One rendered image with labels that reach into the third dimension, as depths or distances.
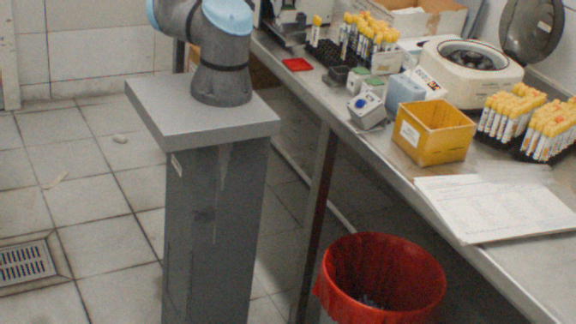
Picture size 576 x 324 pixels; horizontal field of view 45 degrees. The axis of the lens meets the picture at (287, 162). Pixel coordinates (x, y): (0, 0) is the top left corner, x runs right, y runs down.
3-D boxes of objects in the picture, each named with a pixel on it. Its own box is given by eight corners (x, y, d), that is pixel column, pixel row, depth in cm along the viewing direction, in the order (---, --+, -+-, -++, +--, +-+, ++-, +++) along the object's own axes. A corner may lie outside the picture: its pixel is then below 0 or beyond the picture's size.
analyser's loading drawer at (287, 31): (255, 20, 218) (257, 4, 216) (274, 19, 221) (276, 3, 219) (285, 46, 204) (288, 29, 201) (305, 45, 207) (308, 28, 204)
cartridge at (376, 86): (357, 101, 184) (362, 78, 180) (372, 99, 186) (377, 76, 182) (366, 108, 181) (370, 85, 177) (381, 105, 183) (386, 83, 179)
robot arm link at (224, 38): (230, 71, 157) (234, 14, 150) (183, 53, 162) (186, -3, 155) (259, 57, 166) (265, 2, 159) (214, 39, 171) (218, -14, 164)
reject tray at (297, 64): (281, 62, 199) (281, 59, 198) (302, 59, 202) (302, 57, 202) (292, 72, 194) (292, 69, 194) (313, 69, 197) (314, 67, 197)
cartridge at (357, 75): (345, 90, 188) (349, 68, 185) (359, 88, 190) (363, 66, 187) (352, 97, 185) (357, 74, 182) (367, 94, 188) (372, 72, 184)
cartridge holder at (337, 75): (321, 79, 193) (323, 67, 191) (348, 75, 197) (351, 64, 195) (330, 87, 189) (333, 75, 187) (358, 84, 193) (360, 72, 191)
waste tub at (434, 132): (389, 139, 169) (398, 103, 163) (434, 133, 174) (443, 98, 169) (419, 168, 159) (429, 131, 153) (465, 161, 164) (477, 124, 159)
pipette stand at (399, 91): (378, 110, 181) (386, 75, 176) (399, 106, 184) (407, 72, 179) (401, 129, 174) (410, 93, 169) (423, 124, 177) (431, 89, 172)
